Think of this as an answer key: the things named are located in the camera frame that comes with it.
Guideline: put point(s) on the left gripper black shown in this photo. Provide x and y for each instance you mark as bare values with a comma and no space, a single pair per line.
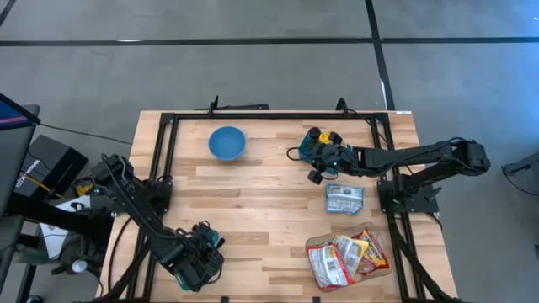
200,256

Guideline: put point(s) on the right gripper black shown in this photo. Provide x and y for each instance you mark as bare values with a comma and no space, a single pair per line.
334,157

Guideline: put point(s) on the spice jar with yellow lid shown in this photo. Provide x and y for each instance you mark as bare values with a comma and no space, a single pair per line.
324,137

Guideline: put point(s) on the light blue ramen pack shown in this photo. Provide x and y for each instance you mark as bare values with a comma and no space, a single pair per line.
345,199

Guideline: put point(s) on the clear plastic container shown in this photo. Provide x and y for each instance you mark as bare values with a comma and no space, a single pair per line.
320,235

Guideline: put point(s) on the blue round bowl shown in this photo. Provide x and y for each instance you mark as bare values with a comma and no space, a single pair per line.
227,143

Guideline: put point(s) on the red and yellow ramen pack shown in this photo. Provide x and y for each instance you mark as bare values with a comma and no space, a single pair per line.
375,252

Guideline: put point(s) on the red beef ramen pack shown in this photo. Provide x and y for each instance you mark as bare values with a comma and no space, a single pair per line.
328,265

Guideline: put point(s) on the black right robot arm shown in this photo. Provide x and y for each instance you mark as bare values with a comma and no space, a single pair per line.
421,157

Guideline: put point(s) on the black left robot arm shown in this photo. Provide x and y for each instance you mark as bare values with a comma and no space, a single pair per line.
139,210

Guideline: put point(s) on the blue condiment bin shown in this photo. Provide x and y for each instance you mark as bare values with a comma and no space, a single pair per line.
304,147

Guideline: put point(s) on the white round cap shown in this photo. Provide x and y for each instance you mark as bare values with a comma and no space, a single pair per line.
79,266

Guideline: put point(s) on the white paper sheet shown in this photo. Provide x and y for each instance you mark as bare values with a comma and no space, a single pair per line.
52,242

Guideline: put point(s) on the black equipment box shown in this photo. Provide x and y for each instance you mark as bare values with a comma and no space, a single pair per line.
50,160

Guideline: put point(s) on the monitor with blue screen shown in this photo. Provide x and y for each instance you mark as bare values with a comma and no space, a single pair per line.
12,147

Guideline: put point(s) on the black aluminium table frame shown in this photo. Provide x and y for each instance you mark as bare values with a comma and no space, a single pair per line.
273,115

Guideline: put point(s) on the black flat bracket bar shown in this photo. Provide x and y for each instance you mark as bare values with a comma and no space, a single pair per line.
240,107

